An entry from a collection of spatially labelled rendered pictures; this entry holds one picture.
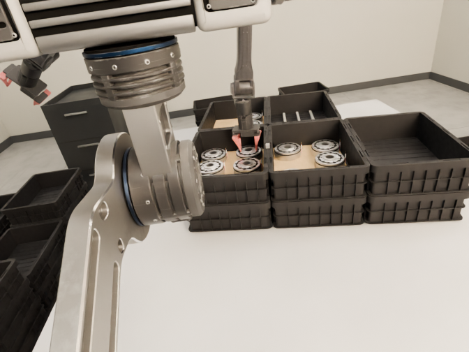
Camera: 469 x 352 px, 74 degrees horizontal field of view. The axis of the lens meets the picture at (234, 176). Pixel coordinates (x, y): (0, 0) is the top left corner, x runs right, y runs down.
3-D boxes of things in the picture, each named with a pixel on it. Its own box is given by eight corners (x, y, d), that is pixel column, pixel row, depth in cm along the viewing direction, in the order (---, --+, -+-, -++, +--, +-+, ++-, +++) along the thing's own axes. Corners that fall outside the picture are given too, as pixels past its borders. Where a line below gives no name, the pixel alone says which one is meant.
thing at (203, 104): (241, 137, 318) (235, 93, 296) (244, 150, 292) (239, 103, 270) (202, 144, 317) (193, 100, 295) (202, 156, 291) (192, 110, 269)
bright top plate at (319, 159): (347, 165, 108) (347, 163, 107) (317, 167, 109) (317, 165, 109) (340, 151, 116) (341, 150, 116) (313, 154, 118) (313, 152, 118)
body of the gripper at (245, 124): (234, 129, 126) (232, 112, 122) (260, 128, 124) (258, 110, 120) (232, 135, 120) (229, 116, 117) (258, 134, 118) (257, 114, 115)
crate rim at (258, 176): (269, 180, 96) (268, 173, 95) (174, 186, 100) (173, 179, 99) (267, 130, 130) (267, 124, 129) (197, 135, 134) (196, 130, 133)
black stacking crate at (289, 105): (340, 144, 131) (342, 119, 126) (269, 150, 135) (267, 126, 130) (324, 112, 165) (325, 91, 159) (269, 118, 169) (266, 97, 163)
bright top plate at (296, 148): (300, 154, 119) (300, 153, 118) (273, 155, 121) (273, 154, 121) (301, 143, 127) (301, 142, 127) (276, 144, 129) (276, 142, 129)
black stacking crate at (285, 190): (367, 200, 97) (370, 167, 91) (271, 205, 101) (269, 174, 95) (340, 145, 131) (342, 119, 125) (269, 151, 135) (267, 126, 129)
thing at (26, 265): (60, 325, 151) (28, 276, 134) (-2, 335, 151) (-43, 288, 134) (86, 264, 186) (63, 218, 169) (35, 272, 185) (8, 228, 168)
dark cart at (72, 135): (138, 202, 265) (102, 97, 220) (85, 210, 264) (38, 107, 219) (149, 167, 319) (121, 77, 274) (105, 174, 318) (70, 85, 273)
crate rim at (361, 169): (370, 173, 92) (371, 166, 91) (269, 180, 96) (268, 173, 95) (342, 123, 126) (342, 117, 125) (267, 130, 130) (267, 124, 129)
